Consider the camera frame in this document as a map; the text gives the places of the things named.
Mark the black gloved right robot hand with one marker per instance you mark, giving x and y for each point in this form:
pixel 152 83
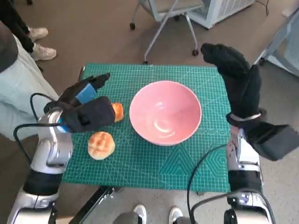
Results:
pixel 240 86

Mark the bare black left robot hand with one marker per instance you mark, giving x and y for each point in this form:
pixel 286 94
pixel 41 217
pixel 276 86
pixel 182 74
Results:
pixel 74 93

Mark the long striped toy bread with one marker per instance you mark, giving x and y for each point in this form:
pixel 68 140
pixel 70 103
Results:
pixel 118 112

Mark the round toy bread bun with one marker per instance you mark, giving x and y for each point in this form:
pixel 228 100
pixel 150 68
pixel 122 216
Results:
pixel 101 145

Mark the pink bowl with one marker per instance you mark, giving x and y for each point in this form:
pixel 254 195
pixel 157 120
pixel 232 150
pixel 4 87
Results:
pixel 165 112

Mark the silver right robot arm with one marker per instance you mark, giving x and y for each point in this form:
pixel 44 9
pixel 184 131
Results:
pixel 243 165

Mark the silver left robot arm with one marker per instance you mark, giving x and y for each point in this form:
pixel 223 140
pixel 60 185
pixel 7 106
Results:
pixel 51 149

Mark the person in pale clothing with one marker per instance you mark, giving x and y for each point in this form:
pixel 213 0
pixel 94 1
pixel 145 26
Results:
pixel 21 98

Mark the white vented appliance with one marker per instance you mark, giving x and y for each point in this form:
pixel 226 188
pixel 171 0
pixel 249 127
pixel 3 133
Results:
pixel 222 11

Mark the pale flat board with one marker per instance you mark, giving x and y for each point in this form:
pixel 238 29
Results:
pixel 289 10

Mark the person in dark trousers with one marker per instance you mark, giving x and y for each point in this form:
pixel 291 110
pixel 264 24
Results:
pixel 14 25

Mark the grey office chair on casters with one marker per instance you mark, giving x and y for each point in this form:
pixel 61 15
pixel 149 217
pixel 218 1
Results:
pixel 170 11

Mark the green cutting mat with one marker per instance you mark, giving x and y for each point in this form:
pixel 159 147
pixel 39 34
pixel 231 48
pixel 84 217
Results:
pixel 149 168

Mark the white shoe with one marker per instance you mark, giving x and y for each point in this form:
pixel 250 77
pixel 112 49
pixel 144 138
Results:
pixel 140 213
pixel 175 214

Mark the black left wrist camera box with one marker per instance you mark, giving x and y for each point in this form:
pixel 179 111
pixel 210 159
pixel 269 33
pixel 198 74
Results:
pixel 91 114

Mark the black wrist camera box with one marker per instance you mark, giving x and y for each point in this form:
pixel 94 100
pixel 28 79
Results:
pixel 273 142
pixel 91 114

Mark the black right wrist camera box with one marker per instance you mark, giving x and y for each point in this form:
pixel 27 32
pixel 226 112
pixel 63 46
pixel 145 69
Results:
pixel 273 142

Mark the black table frame rail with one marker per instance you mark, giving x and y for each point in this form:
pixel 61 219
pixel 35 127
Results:
pixel 98 203

